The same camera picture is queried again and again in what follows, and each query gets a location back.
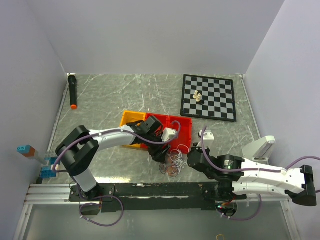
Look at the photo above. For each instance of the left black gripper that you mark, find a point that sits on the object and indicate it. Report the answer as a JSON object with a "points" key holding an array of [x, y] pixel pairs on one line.
{"points": [[158, 154]]}

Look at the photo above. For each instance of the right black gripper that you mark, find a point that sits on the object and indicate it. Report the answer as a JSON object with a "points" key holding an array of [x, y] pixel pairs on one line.
{"points": [[198, 149]]}

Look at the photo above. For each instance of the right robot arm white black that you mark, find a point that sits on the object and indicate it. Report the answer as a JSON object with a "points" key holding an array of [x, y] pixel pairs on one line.
{"points": [[237, 177]]}

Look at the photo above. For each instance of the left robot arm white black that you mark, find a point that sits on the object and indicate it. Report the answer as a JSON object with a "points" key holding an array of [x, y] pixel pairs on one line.
{"points": [[77, 151]]}

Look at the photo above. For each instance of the red bin middle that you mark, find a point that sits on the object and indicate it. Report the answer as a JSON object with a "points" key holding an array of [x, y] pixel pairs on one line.
{"points": [[160, 120]]}

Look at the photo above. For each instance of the red bin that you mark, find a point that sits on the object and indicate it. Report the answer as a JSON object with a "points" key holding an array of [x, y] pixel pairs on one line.
{"points": [[160, 120], [184, 140]]}

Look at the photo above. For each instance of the yellow plastic bin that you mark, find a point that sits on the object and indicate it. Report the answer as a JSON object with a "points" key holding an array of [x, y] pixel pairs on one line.
{"points": [[130, 117]]}

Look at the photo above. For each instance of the red bin right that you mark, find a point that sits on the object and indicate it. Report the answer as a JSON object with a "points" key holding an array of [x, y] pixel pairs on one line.
{"points": [[184, 140]]}

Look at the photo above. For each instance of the white chess piece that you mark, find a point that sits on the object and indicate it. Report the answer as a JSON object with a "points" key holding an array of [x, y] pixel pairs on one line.
{"points": [[198, 97], [195, 95]]}

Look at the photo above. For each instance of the white stand device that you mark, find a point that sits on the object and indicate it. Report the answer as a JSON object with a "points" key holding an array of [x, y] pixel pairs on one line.
{"points": [[260, 150]]}

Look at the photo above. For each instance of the black white chessboard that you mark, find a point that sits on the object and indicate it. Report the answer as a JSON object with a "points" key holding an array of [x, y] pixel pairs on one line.
{"points": [[218, 94]]}

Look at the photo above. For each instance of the black marker orange cap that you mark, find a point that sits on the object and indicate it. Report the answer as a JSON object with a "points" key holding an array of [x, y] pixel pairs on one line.
{"points": [[72, 81]]}

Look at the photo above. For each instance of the blue lego block stack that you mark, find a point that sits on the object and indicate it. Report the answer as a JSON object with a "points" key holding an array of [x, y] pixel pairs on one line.
{"points": [[47, 168]]}

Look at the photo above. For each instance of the blue orange toy block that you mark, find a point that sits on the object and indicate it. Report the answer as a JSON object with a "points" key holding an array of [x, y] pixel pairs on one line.
{"points": [[31, 153]]}

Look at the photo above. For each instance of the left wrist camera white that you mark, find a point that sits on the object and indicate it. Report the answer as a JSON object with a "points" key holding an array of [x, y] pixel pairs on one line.
{"points": [[169, 134]]}

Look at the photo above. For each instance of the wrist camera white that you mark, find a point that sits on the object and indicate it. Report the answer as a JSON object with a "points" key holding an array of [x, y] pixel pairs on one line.
{"points": [[208, 139], [169, 134]]}

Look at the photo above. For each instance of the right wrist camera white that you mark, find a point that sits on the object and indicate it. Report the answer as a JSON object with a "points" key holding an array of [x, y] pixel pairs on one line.
{"points": [[208, 139]]}

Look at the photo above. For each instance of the aluminium rail frame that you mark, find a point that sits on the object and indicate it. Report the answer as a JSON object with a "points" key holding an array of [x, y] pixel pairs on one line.
{"points": [[150, 211]]}

